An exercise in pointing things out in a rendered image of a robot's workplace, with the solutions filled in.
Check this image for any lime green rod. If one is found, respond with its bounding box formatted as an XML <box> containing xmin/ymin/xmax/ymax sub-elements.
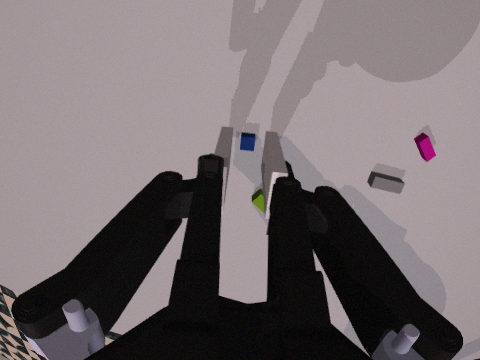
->
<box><xmin>252</xmin><ymin>188</ymin><xmax>264</xmax><ymax>213</ymax></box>

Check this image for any magenta rod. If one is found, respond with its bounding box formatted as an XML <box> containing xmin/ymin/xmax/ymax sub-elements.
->
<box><xmin>414</xmin><ymin>133</ymin><xmax>436</xmax><ymax>162</ymax></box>

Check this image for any small blue cube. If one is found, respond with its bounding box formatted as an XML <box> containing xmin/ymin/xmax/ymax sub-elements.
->
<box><xmin>240</xmin><ymin>132</ymin><xmax>255</xmax><ymax>151</ymax></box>

